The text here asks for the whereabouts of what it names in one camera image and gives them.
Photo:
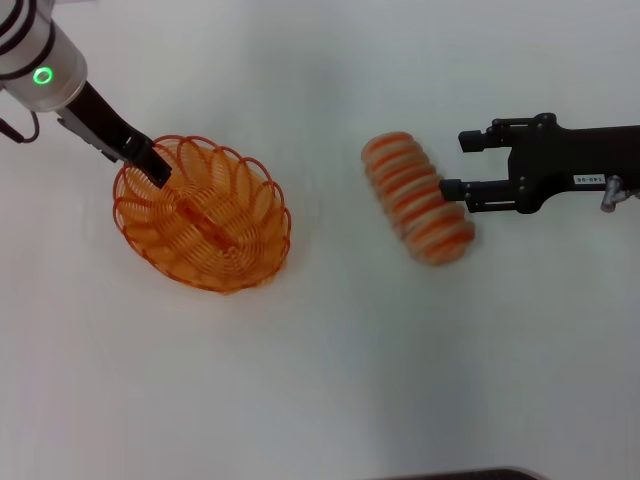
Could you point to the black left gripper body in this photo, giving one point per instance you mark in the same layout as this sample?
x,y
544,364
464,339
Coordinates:
x,y
97,120

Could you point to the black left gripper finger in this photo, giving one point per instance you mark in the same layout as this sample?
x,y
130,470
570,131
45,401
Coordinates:
x,y
152,162

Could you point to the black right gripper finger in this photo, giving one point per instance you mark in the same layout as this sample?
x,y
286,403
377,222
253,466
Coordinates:
x,y
490,192
472,141

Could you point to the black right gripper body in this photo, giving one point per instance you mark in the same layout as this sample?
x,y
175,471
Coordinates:
x,y
560,160

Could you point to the orange striped bread loaf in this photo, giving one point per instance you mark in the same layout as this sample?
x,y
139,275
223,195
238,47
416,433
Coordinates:
x,y
417,205

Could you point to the dark rounded robot base edge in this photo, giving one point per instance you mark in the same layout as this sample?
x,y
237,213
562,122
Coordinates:
x,y
475,475

